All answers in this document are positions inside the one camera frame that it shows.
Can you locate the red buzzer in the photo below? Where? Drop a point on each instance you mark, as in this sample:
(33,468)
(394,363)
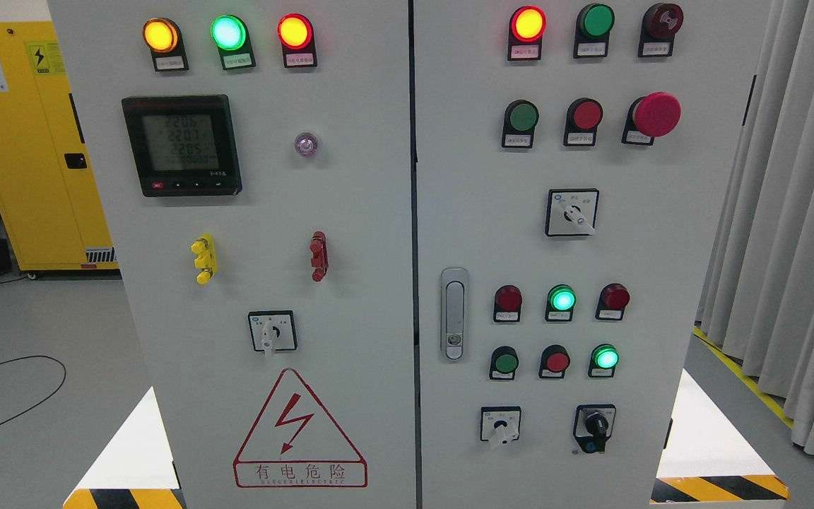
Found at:
(660,24)

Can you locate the dark red indicator right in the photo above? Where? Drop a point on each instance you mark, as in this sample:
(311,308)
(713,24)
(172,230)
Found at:
(612,302)

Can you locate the red push button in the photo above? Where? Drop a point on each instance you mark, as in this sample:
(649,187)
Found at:
(583,117)
(555,360)

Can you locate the green push button upper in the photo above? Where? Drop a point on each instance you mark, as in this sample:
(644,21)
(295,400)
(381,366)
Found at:
(520,120)

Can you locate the yellow terminal post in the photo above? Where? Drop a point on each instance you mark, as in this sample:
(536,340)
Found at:
(205,261)

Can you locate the lit green push button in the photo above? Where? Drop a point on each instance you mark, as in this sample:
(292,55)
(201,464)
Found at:
(603,362)

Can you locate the green indicator top right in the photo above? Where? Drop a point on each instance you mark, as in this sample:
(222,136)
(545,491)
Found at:
(592,31)

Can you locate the black digital power meter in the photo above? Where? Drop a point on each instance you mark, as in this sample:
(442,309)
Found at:
(183,146)

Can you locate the red electric danger sticker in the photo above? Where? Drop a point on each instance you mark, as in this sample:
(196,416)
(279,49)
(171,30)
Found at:
(295,443)

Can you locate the small clear lamp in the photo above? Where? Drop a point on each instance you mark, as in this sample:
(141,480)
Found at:
(307,144)

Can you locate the green push button lower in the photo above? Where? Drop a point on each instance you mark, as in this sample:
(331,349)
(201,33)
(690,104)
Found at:
(503,363)

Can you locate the red push button upper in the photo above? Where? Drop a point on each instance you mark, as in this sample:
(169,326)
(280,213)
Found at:
(583,117)

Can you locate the dark red indicator left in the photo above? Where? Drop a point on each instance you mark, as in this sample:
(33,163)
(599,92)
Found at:
(507,305)

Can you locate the red push button lower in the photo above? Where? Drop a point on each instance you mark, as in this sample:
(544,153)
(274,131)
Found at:
(555,360)

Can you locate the silver door lock handle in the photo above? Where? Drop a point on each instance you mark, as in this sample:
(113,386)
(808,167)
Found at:
(453,283)

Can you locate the red indicator light top left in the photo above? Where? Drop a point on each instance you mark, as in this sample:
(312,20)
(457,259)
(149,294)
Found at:
(296,36)

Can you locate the green indicator light top left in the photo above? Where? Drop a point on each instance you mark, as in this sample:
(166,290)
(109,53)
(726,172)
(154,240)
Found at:
(231,37)

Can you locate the white rotary light switch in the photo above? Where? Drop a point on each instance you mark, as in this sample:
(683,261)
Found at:
(273,331)

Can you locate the dark red indicator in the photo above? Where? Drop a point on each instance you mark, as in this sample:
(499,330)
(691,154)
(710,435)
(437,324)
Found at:
(507,305)
(612,302)

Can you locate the yellow safety cabinet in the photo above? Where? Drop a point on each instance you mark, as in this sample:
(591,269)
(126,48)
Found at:
(49,200)

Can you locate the grey curtain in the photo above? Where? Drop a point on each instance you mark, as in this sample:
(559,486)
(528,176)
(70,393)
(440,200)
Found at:
(757,303)

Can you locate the yellow indicator light top left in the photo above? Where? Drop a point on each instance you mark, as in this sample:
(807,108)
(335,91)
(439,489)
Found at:
(166,45)

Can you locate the lit red indicator right door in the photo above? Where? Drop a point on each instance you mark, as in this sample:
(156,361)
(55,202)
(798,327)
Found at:
(525,33)

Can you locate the black key selector switch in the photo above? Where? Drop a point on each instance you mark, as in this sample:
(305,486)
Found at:
(593,426)

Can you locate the grey electrical cabinet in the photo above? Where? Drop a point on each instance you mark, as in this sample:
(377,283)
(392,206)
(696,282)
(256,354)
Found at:
(408,101)

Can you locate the lit green indicator middle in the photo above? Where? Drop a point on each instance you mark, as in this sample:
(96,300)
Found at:
(560,304)

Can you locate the white rotary switch right upper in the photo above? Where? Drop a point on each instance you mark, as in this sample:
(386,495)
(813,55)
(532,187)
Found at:
(571,212)

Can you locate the white rotary switch lower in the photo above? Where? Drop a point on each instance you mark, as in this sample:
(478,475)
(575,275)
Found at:
(499,426)

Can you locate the red emergency stop button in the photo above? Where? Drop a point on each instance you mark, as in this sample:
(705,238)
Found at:
(649,117)

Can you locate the red terminal post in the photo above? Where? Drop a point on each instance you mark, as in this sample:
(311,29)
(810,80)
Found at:
(319,256)

